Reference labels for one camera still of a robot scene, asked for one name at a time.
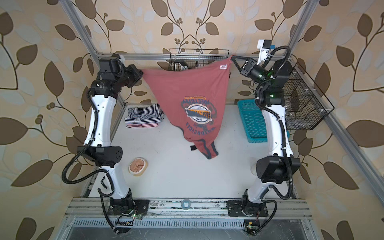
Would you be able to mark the black wire basket right wall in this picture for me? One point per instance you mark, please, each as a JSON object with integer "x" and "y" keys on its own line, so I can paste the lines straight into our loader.
{"x": 306, "y": 105}

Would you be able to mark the red striped folded tank top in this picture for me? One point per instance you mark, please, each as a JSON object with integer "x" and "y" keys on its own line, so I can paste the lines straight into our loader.
{"x": 142, "y": 125}

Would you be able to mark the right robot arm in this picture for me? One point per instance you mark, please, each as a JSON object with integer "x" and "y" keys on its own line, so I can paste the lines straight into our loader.
{"x": 275, "y": 171}

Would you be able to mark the black wire basket wall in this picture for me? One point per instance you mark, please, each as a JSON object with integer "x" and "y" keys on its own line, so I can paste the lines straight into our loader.
{"x": 306, "y": 105}
{"x": 196, "y": 58}

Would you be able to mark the teal plastic basket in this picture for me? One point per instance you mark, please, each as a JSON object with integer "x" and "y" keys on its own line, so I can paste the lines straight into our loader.
{"x": 253, "y": 121}

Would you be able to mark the black handled tool in basket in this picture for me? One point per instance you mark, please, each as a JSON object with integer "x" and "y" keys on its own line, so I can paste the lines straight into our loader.
{"x": 180, "y": 65}

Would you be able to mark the black wire basket back wall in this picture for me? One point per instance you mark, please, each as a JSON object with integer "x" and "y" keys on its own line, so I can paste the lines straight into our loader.
{"x": 196, "y": 58}

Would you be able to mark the maroon tank top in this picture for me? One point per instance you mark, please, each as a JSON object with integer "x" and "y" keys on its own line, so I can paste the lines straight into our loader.
{"x": 194, "y": 101}

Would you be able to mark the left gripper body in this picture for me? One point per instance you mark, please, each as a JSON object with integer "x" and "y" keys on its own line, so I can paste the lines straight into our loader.
{"x": 129, "y": 75}

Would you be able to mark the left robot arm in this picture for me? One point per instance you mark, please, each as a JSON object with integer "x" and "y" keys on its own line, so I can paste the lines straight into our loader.
{"x": 102, "y": 96}

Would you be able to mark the beige round tape dispenser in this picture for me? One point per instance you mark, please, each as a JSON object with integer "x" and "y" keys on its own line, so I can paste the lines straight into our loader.
{"x": 138, "y": 166}

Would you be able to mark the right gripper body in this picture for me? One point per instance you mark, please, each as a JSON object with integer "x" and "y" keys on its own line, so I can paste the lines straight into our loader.
{"x": 253, "y": 71}

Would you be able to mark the blue striped tank top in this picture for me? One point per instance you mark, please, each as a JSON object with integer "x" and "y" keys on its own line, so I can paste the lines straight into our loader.
{"x": 152, "y": 113}

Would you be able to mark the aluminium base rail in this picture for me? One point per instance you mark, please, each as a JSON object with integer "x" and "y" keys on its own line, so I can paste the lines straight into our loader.
{"x": 185, "y": 219}

